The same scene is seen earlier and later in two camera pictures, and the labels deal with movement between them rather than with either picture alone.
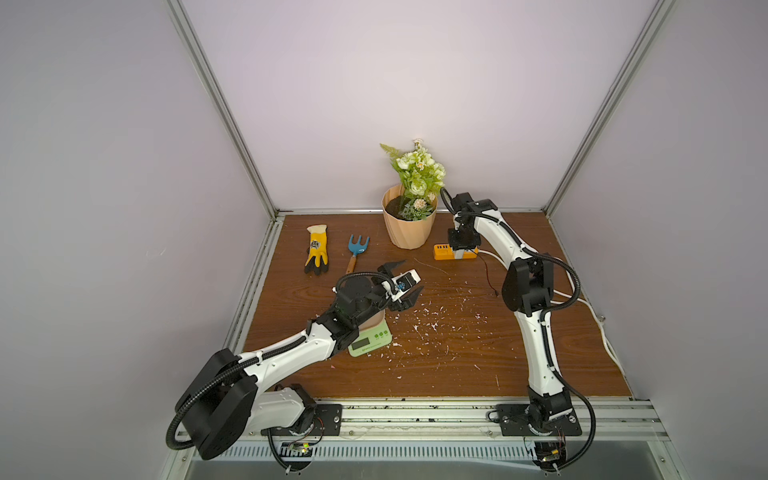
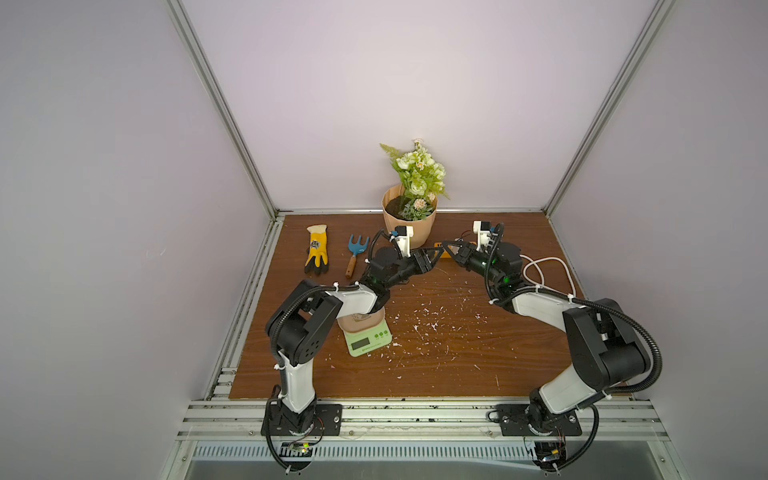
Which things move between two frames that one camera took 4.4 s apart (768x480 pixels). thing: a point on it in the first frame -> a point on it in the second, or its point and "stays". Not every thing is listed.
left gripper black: [405, 303] -> [418, 265]
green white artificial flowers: [421, 180] stays
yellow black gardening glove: [318, 260] stays
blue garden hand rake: [356, 247] stays
